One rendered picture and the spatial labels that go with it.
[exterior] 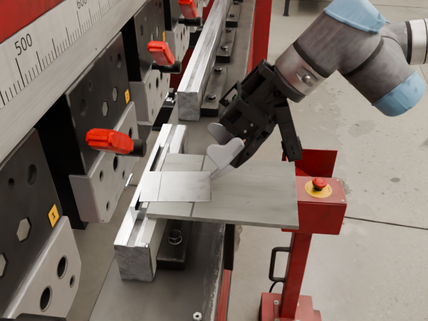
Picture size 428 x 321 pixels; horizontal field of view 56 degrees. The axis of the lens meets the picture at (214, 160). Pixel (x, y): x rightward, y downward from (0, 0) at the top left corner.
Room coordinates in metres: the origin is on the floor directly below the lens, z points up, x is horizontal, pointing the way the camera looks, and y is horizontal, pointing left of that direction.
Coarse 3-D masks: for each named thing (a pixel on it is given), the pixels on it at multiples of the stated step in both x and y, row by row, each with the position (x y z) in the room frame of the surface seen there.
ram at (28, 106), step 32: (0, 0) 0.25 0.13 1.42; (32, 0) 0.28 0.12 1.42; (64, 0) 0.33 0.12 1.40; (128, 0) 0.48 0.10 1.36; (0, 32) 0.24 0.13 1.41; (96, 32) 0.38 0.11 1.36; (64, 64) 0.30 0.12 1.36; (32, 96) 0.25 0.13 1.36; (0, 128) 0.21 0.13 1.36; (0, 160) 0.20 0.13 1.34
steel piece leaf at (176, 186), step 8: (168, 176) 0.60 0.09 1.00; (176, 176) 0.60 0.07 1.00; (184, 176) 0.60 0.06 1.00; (192, 176) 0.60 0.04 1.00; (200, 176) 0.60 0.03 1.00; (208, 176) 0.60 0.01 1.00; (160, 184) 0.58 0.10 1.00; (168, 184) 0.58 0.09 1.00; (176, 184) 0.58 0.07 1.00; (184, 184) 0.58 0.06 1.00; (192, 184) 0.58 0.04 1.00; (200, 184) 0.58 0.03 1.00; (208, 184) 0.58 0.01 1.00; (160, 192) 0.55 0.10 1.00; (168, 192) 0.55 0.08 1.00; (176, 192) 0.55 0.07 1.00; (184, 192) 0.55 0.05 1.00; (192, 192) 0.55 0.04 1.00; (200, 192) 0.55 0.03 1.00; (208, 192) 0.55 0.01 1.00; (160, 200) 0.53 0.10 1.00; (168, 200) 0.53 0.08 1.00; (176, 200) 0.53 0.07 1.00; (184, 200) 0.53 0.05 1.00; (192, 200) 0.53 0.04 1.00; (200, 200) 0.53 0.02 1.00; (208, 200) 0.53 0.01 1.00
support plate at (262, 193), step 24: (168, 168) 0.63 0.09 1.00; (192, 168) 0.63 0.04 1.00; (216, 168) 0.63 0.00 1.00; (240, 168) 0.63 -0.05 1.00; (264, 168) 0.63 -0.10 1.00; (288, 168) 0.63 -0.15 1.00; (216, 192) 0.56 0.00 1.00; (240, 192) 0.56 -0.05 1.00; (264, 192) 0.56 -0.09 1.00; (288, 192) 0.56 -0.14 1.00; (168, 216) 0.50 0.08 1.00; (192, 216) 0.49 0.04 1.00; (216, 216) 0.49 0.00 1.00; (240, 216) 0.49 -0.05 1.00; (264, 216) 0.49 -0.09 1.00; (288, 216) 0.49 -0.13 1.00
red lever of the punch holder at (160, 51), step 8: (152, 48) 0.47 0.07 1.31; (160, 48) 0.47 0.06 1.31; (168, 48) 0.48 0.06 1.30; (152, 56) 0.47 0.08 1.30; (160, 56) 0.47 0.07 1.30; (168, 56) 0.48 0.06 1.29; (152, 64) 0.53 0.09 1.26; (160, 64) 0.50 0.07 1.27; (168, 64) 0.50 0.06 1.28; (176, 64) 0.53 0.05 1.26; (160, 72) 0.53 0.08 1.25; (168, 72) 0.53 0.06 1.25; (176, 72) 0.53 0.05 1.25
